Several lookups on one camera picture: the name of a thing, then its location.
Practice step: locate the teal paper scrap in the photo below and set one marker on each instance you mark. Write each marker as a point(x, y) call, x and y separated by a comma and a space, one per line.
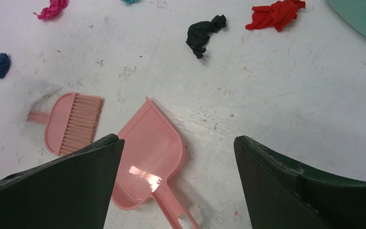
point(129, 1)

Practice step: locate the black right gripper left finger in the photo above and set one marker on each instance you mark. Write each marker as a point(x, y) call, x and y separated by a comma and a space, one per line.
point(70, 192)

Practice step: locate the red paper scrap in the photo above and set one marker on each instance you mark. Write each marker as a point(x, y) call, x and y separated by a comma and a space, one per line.
point(277, 15)

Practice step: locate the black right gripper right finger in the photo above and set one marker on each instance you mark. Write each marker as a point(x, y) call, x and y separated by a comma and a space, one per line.
point(283, 193)

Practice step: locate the pink hand brush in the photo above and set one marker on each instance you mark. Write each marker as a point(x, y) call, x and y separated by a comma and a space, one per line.
point(71, 124)

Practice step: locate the magenta paper scrap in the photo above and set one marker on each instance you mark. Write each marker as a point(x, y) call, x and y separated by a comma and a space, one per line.
point(53, 10)

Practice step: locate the black paper scrap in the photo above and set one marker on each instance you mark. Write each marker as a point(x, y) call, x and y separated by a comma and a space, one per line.
point(198, 34)

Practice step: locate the small dark blue paper scrap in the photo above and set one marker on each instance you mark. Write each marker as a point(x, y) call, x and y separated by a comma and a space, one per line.
point(4, 64)

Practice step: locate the pink plastic dustpan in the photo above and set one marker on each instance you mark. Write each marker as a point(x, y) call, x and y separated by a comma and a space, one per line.
point(153, 154)

